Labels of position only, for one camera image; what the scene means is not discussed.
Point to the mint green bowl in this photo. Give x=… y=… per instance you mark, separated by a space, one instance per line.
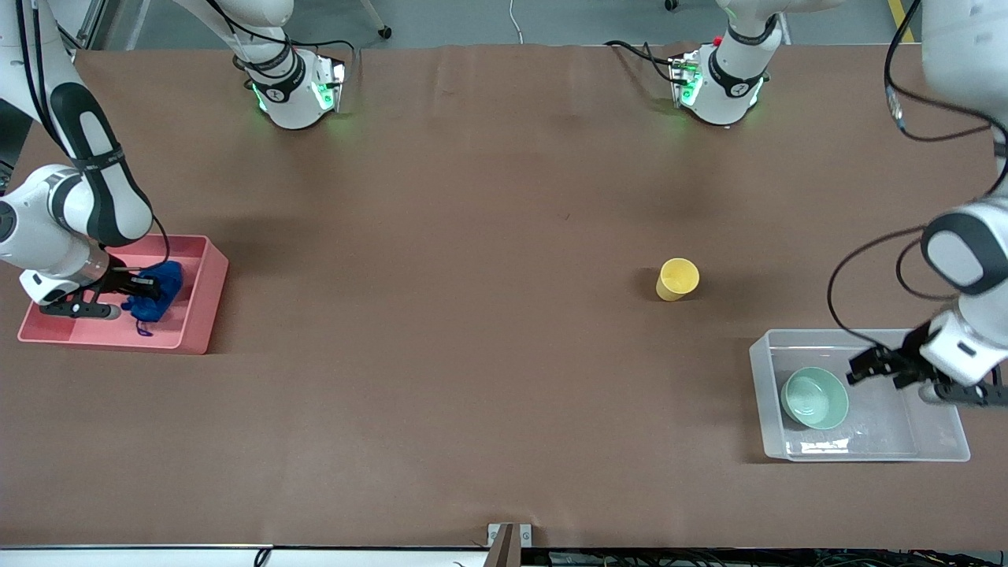
x=815 y=398

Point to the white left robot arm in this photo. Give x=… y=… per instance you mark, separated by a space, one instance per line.
x=965 y=252

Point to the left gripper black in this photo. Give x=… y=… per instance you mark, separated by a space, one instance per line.
x=900 y=360

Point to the chair leg with caster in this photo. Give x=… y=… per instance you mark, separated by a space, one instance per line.
x=383 y=30

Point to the yellow plastic cup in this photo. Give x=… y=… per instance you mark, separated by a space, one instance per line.
x=677 y=277

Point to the blue glove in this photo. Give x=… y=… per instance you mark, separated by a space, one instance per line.
x=161 y=299

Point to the clear plastic storage box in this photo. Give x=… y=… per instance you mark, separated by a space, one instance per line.
x=937 y=433

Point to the aluminium frame profile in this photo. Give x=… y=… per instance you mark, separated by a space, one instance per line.
x=87 y=31

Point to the brown paper table cover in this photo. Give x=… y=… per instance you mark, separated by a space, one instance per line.
x=504 y=236

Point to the metal table edge bracket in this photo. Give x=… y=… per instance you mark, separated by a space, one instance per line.
x=509 y=543

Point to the pink plastic bin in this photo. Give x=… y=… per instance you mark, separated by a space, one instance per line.
x=197 y=315

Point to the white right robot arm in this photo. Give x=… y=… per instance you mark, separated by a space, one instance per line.
x=102 y=189

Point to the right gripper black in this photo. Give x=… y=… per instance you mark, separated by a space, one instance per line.
x=124 y=280

